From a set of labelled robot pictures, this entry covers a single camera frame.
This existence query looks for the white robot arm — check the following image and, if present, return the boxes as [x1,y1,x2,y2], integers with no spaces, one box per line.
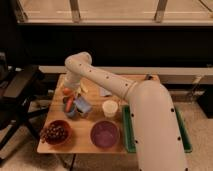
[64,52,188,171]

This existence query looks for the green plastic tray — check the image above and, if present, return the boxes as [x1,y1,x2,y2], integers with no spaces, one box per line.
[122,105,193,153]

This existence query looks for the orange fruit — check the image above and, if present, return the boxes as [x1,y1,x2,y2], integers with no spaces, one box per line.
[62,88,73,96]

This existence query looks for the purple bowl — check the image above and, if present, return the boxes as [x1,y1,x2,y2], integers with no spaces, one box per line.
[90,120,120,149]

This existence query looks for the black office chair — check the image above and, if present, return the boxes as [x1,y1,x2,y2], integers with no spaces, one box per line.
[0,51,48,151]

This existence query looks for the dark grape bunch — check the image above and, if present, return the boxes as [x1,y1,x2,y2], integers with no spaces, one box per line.
[40,125,68,141]

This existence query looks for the red bowl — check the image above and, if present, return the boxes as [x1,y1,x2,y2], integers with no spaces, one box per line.
[45,120,71,145]

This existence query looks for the white plastic cup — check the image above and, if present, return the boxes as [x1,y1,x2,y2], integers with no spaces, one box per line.
[102,100,118,118]

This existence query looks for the dark blue bowl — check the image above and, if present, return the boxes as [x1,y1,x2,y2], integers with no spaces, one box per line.
[63,97,87,118]

